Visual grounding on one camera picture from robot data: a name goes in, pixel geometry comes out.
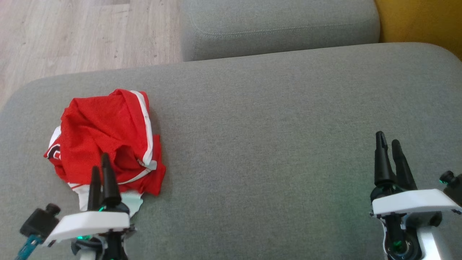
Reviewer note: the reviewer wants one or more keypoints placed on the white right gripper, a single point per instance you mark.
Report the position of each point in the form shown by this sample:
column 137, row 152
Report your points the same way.
column 408, row 202

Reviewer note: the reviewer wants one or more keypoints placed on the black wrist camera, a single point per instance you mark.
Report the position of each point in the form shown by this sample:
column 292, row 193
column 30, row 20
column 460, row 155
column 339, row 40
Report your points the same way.
column 39, row 220
column 455, row 191

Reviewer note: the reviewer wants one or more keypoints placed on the grey sofa back cushion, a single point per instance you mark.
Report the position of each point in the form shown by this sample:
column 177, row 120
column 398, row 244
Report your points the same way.
column 278, row 25

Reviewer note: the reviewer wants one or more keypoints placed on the large grey sofa seat cushion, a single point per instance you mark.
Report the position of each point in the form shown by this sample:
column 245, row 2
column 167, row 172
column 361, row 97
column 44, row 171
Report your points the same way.
column 270, row 144

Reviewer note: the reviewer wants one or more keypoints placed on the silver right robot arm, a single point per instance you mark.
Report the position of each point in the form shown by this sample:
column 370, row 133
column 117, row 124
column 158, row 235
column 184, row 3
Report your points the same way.
column 431, row 245

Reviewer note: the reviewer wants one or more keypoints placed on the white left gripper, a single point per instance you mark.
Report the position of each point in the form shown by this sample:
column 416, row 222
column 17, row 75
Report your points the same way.
column 90, row 222

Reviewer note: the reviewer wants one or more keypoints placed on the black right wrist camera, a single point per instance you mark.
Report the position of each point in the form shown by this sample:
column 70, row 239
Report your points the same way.
column 455, row 191

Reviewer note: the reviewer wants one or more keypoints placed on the red white-striped shorts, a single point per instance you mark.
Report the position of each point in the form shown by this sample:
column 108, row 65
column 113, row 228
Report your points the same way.
column 97, row 122

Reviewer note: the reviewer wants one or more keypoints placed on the wide yellow sofa backrest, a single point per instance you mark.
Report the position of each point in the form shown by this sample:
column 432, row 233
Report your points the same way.
column 422, row 21

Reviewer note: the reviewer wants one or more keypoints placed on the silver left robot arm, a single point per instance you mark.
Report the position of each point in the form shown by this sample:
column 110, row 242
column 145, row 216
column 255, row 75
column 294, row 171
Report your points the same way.
column 86, row 257

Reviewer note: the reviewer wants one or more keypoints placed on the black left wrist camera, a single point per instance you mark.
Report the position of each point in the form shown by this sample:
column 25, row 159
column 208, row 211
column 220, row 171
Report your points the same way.
column 39, row 220

